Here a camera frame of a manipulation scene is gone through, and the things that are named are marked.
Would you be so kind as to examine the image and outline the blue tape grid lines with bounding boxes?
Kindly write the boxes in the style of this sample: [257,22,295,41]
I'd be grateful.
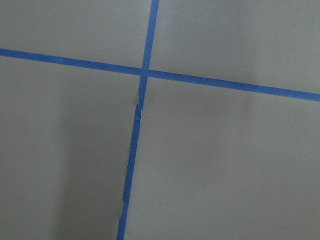
[0,0,320,240]

